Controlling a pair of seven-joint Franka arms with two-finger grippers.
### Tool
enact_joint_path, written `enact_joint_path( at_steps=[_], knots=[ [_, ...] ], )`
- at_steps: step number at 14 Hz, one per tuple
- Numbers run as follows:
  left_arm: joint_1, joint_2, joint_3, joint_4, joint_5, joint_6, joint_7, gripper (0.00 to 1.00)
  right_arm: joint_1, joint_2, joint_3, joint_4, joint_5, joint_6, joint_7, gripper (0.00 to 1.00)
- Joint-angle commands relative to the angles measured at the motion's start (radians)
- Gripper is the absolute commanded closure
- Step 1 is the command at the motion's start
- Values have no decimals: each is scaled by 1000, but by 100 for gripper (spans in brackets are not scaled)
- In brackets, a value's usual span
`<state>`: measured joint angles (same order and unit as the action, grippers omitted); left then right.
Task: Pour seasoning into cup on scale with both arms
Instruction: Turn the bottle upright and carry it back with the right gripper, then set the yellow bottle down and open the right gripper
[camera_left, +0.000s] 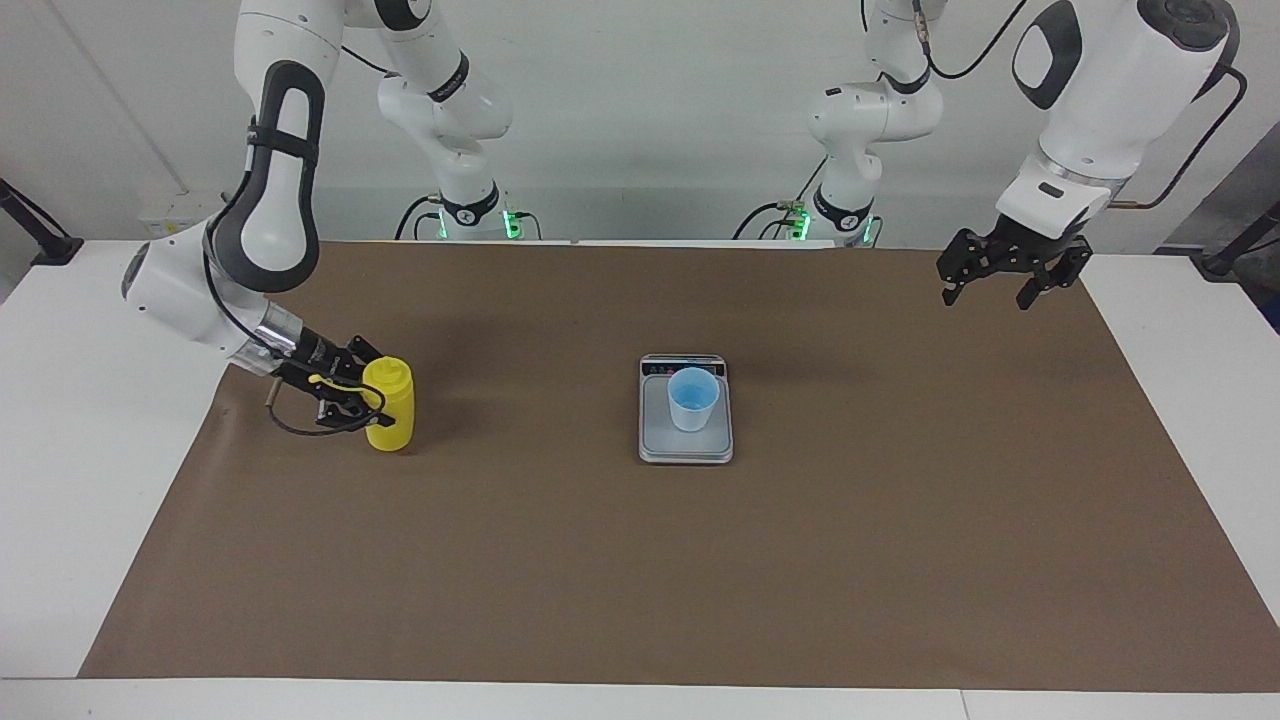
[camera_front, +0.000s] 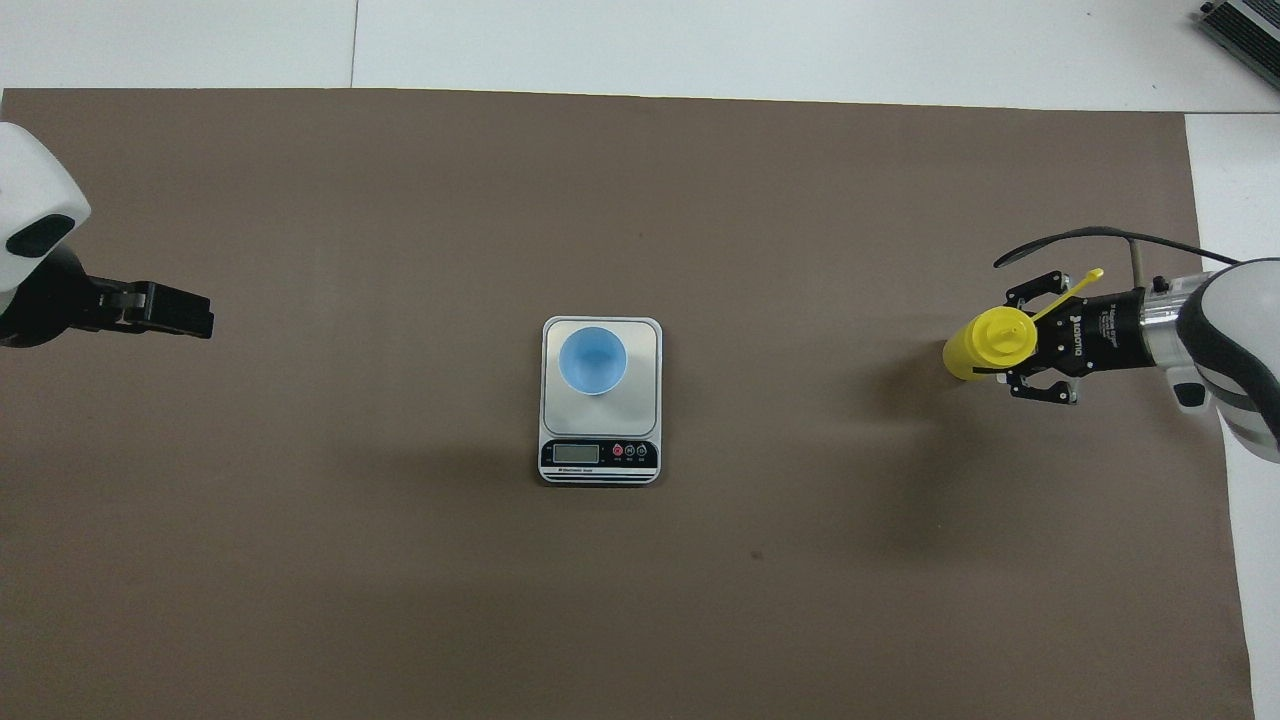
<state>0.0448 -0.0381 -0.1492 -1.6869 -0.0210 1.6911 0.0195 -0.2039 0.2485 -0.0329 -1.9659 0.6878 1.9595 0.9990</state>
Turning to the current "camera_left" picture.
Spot white wall power strip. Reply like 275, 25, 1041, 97
138, 203, 229, 239

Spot light blue plastic cup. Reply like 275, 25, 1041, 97
667, 367, 720, 433

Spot brown table mat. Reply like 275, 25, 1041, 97
78, 240, 1280, 693

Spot black clamp stand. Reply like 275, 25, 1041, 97
0, 178, 84, 267
1190, 200, 1280, 279

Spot black right base cables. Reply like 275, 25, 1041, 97
395, 193, 543, 241

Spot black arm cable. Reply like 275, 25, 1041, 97
912, 0, 1251, 211
200, 120, 379, 438

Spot black left base cables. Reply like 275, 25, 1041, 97
733, 158, 806, 241

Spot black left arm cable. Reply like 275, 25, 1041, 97
912, 0, 1251, 211

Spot yellow squeeze bottle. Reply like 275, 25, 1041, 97
310, 356, 415, 452

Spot silver digital kitchen scale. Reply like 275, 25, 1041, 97
638, 353, 734, 465

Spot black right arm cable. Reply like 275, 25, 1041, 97
200, 120, 379, 438

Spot black base cables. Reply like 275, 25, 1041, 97
733, 158, 806, 241
395, 193, 543, 241

